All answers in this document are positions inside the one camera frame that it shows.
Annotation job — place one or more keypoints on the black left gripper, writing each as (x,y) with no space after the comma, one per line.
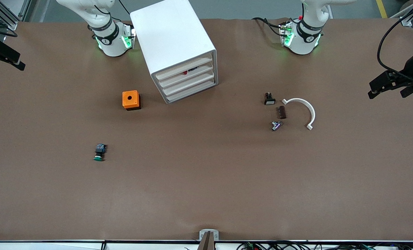
(410,66)

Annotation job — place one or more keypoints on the red push button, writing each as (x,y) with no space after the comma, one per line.
(185,73)

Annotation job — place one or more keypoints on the white plastic drawer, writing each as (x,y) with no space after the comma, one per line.
(185,75)
(189,83)
(191,91)
(184,66)

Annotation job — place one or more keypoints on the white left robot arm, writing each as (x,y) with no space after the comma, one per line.
(303,43)

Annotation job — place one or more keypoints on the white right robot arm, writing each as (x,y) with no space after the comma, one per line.
(111,45)

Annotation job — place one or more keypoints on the black white rectangular button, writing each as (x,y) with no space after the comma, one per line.
(269,101)

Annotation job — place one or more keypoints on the green push button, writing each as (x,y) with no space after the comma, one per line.
(99,150)

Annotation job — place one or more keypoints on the white drawer cabinet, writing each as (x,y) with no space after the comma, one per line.
(171,31)

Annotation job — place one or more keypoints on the brown terminal block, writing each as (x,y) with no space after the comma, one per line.
(281,112)

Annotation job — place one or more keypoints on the small silver purple connector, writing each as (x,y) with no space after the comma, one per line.
(276,125)

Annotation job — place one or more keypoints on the brown table cover mat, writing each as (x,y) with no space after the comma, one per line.
(206,180)

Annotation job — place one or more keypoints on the white curved plastic bracket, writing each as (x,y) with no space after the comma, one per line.
(312,116)

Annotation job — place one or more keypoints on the orange button enclosure box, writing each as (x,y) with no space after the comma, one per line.
(130,99)

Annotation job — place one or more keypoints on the grey metal clamp bracket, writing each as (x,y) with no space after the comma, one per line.
(209,233)

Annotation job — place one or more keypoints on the brown post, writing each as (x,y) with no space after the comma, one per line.
(207,243)

